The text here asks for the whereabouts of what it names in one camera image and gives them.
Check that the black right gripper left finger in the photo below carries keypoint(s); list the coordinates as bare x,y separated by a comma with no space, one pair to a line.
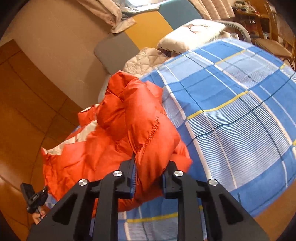
88,208

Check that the white quilted blanket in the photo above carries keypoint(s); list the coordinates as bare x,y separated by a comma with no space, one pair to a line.
146,61

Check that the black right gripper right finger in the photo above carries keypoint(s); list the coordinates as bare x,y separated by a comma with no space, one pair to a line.
208,208

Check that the blue plaid bed sheet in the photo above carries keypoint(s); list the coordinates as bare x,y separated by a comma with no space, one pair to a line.
233,105

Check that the beige left curtain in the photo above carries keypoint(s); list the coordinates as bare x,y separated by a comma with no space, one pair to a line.
109,12

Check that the wooden rattan chair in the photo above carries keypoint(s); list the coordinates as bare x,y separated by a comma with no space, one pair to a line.
281,42

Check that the grey bed guard rail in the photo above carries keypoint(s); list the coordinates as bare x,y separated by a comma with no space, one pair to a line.
239,28

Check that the white bed side rail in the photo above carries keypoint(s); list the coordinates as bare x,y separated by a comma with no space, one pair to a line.
103,89

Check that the person left hand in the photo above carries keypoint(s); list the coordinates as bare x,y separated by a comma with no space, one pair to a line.
38,215

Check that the wooden desk with clutter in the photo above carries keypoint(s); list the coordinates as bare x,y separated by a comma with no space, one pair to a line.
253,15

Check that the beige striped right curtain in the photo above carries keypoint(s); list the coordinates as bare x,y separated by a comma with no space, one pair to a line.
214,9

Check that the grey yellow blue headboard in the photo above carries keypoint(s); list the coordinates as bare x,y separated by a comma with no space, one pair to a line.
149,28

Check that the white printed pillow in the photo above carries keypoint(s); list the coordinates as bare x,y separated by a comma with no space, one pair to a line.
192,35

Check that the orange puffer down jacket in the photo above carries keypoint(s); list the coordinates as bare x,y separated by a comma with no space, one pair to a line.
130,122

